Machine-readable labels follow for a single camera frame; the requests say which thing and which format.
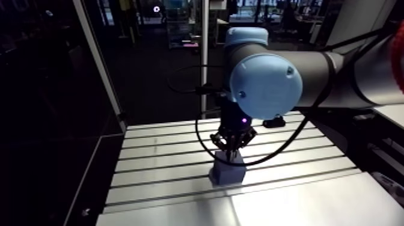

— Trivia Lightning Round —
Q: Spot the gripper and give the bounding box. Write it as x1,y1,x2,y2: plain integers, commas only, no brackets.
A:
210,94,259,160

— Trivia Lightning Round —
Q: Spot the dark blue-grey block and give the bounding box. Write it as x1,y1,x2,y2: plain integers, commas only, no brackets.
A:
208,150,248,186

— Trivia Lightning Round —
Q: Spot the black oval holder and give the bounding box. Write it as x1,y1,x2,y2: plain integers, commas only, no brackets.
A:
262,115,287,129

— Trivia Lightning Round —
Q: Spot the white desk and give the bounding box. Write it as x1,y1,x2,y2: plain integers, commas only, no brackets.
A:
373,104,404,129

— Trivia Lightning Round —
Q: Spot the pale holed strip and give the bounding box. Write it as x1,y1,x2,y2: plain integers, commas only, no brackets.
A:
372,171,404,207

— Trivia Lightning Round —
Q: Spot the black cable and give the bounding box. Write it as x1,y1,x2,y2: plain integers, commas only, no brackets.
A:
195,52,338,167
166,64,224,95

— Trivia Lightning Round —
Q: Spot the upright grey post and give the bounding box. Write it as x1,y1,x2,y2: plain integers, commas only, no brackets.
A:
200,0,210,120

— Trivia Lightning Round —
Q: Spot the slanted white post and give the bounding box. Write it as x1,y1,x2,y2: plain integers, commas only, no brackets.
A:
72,0,127,132

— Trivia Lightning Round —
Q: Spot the red cable wrap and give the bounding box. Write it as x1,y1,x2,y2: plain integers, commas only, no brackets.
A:
390,21,404,94

